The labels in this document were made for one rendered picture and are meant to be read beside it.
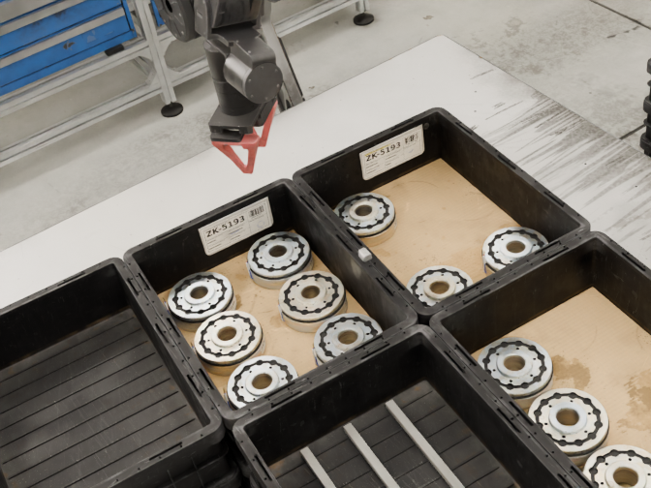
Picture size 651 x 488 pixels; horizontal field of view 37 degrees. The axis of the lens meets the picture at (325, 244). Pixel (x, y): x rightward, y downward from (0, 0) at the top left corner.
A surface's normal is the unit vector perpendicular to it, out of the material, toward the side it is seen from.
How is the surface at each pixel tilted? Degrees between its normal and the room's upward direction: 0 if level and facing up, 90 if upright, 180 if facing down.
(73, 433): 0
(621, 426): 0
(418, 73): 0
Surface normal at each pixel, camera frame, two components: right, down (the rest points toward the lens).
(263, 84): 0.54, 0.51
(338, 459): -0.15, -0.73
